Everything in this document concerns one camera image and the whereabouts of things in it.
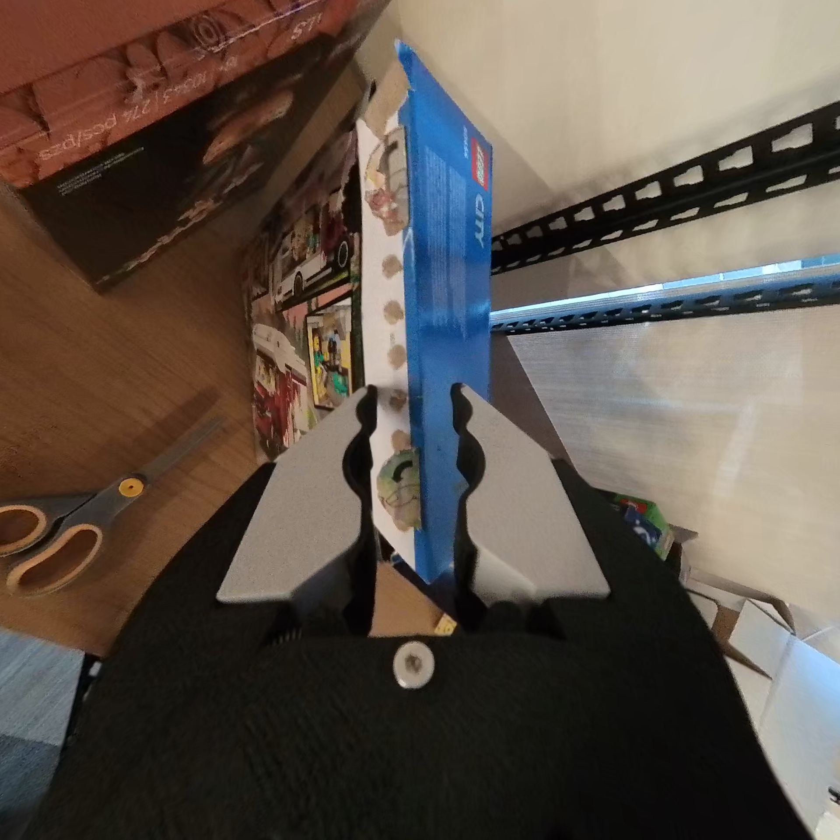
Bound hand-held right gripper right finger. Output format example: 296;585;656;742
450;383;613;603

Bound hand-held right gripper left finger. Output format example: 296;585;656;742
215;386;380;603

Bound blue toy brick box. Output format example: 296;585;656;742
243;38;494;588

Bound wooden desk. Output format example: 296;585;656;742
0;177;368;657

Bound small green box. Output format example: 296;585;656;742
613;493;678;560

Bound translucent corrugated plastic panel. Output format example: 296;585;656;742
505;295;840;631

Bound white folded cardboard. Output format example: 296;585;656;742
679;564;840;840

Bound blue grey cloth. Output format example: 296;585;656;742
0;626;91;840

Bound black toy box red top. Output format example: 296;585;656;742
0;0;396;294

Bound grey scissors orange handles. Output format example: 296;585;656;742
0;412;225;599

